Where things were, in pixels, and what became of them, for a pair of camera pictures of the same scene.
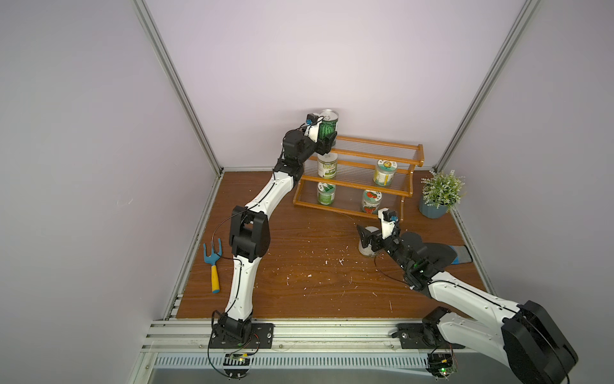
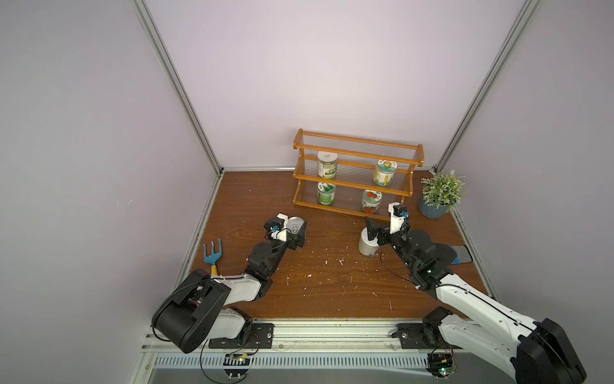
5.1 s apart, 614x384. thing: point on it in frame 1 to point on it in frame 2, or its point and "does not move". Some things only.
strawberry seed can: x=371 y=202 does not move
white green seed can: x=327 y=165 does not move
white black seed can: x=368 y=250 does not move
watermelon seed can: x=328 y=125 to x=294 y=224
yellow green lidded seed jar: x=384 y=174 does not move
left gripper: x=324 y=148 to x=297 y=238
